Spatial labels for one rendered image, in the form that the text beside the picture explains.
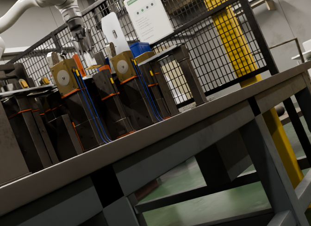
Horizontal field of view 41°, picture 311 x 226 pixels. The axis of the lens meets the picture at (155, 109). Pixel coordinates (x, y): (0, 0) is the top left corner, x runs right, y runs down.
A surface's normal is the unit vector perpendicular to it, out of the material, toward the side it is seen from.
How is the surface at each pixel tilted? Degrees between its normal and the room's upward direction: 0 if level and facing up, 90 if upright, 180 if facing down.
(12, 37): 90
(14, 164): 90
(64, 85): 90
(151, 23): 90
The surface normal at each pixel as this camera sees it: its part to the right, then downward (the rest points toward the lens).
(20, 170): 0.78, -0.35
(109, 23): -0.49, 0.17
